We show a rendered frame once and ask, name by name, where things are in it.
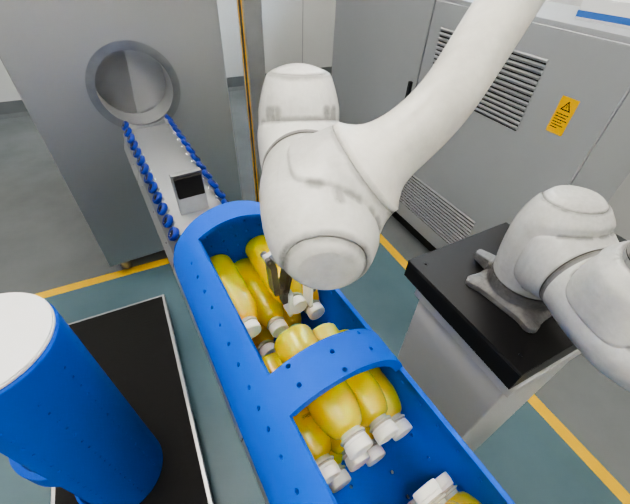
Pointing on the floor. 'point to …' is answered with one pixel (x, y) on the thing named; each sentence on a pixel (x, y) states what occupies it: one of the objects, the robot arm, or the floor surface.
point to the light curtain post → (252, 30)
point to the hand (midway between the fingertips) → (298, 296)
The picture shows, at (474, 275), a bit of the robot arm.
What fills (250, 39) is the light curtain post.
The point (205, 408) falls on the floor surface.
